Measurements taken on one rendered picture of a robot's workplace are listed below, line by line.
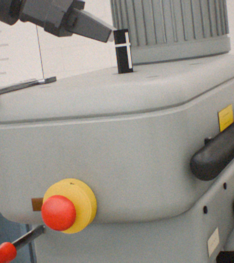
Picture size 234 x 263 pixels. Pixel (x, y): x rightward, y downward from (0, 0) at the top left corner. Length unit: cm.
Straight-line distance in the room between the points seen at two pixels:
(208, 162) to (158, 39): 40
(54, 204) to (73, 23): 29
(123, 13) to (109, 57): 435
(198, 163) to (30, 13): 34
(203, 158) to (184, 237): 14
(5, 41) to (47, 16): 498
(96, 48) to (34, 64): 59
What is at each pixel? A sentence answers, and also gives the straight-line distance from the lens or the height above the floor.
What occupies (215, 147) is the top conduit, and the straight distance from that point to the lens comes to 77.
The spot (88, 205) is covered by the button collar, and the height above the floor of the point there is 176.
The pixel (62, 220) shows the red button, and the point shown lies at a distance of 73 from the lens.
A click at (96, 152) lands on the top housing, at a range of 75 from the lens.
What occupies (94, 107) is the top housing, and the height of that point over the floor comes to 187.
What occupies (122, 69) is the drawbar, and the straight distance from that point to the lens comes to 95.
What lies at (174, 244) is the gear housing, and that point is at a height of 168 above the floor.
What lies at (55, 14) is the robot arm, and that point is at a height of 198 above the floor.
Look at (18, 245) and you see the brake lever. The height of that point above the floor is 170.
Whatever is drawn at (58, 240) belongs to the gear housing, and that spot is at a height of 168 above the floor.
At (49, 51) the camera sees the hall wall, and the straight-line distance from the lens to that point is 570.
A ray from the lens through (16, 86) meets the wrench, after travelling 87.
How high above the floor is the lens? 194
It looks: 8 degrees down
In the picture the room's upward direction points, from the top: 7 degrees counter-clockwise
